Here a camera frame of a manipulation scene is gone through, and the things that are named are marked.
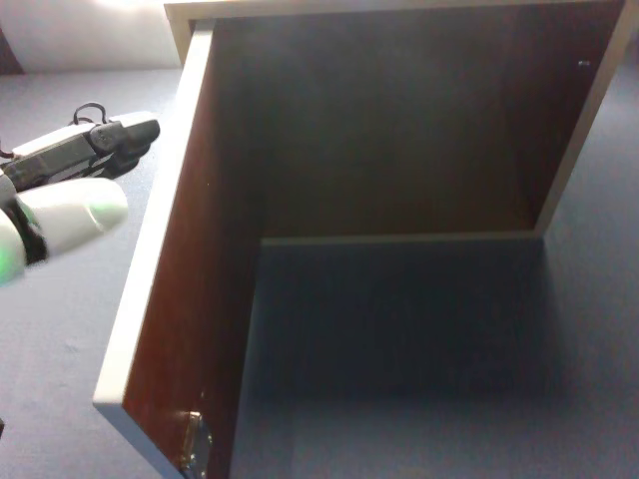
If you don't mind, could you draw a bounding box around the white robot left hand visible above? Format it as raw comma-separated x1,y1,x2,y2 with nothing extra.
0,112,162,194

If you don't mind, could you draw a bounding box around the metal cabinet hinge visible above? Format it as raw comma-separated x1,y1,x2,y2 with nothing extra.
179,408,215,478

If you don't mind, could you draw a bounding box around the light wooden box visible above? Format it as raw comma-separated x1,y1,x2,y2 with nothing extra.
164,0,638,246

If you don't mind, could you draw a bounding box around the blue-grey table cloth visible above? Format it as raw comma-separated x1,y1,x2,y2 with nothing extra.
0,64,639,479

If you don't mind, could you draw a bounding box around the thin black cable loop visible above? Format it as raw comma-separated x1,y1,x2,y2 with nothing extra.
72,101,108,126

